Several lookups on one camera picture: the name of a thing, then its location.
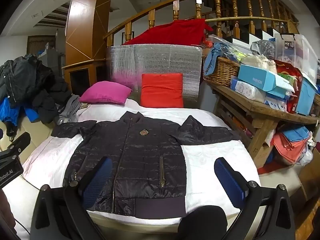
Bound wicker basket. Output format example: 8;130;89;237
202;55;242;87

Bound blue plastic bin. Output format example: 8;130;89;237
295;76;319;115

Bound wooden stair railing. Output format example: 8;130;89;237
104;0;300;47

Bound white tissue pack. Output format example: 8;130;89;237
230;76;267;103

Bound bright blue jacket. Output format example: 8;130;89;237
0;97;40;127

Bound rough wooden table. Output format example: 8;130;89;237
204;76;320;168

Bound red snack bag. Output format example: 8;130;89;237
274;60;304;114

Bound blue cloth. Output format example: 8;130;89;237
206;42;240;75

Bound orange and blue folded bags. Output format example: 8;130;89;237
271;130;310;165

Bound brown cardboard box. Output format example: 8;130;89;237
299;147;320;207

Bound clear plastic storage box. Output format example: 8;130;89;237
274;33;319;78

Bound wooden column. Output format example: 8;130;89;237
65;0;115;67

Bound silver foil insulation mat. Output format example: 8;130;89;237
107;44;203;100

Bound magenta pillow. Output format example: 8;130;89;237
79;81;132;105

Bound black padded jacket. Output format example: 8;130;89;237
51;111;240;218

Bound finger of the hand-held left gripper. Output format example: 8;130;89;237
10;132;31;153

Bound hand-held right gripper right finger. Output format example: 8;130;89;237
214;157;297;240

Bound cream knitted bundle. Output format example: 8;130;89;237
241;55;278;74

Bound white textured bedspread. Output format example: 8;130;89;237
19;99;260;233

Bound red pillow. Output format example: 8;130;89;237
140;73;184;108

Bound red cloth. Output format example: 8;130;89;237
124;19;213;46

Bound wooden cabinet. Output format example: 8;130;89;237
61;59;108;97

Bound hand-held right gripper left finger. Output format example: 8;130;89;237
29;156;114;240

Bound person's left forearm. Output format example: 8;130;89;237
0;187;18;240

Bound pile of dark coats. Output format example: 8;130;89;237
0;54;73;137

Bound light blue cardboard box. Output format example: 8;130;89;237
237;63;295;92

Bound grey folded cloth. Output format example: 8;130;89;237
56;94;83;125

